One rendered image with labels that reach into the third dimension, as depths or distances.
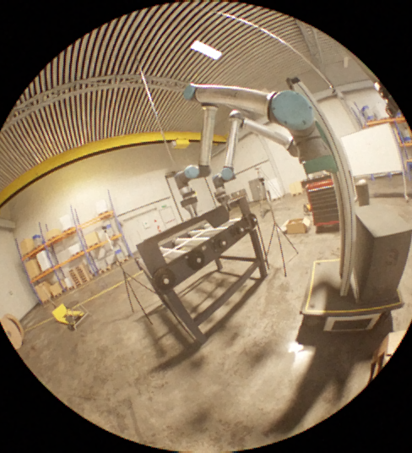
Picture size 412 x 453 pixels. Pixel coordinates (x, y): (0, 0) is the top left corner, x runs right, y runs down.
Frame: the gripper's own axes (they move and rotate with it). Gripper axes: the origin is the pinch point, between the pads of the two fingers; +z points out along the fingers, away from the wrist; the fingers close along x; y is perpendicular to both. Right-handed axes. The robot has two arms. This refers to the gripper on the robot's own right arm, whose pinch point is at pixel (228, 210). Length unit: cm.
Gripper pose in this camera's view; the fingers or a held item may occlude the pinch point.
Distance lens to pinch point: 125.4
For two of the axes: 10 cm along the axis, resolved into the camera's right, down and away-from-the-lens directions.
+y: 6.0, -1.0, -8.0
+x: 7.2, -3.7, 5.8
